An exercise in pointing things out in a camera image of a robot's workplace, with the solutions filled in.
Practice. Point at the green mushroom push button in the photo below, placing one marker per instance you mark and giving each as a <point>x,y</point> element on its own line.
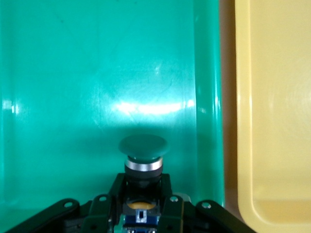
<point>143,148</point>

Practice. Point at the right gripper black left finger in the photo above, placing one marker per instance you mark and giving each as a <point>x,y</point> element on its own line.
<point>116,187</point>

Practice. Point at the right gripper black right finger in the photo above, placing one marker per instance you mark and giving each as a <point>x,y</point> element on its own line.
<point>167,189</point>

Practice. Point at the green plastic tray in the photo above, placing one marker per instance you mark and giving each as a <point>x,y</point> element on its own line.
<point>73,72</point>

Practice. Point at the yellow plastic tray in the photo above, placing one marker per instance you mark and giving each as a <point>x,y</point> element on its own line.
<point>279,97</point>

